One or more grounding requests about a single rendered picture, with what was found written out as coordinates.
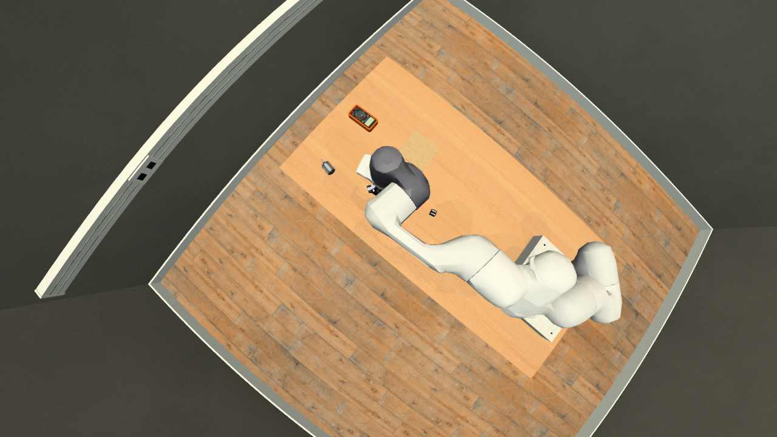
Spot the orange digital multimeter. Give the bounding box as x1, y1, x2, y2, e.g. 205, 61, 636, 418
348, 105, 378, 132

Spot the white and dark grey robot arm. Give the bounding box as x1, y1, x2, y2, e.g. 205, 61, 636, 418
356, 146, 622, 328

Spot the tan textured mat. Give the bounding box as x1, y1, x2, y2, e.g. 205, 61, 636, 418
400, 130, 439, 171

